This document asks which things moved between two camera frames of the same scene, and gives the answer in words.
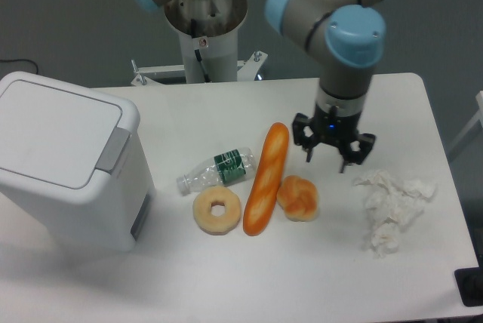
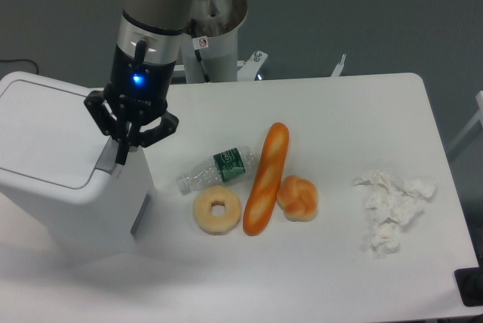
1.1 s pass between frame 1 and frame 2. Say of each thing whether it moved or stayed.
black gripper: moved
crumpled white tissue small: stayed
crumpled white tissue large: stayed
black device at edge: stayed
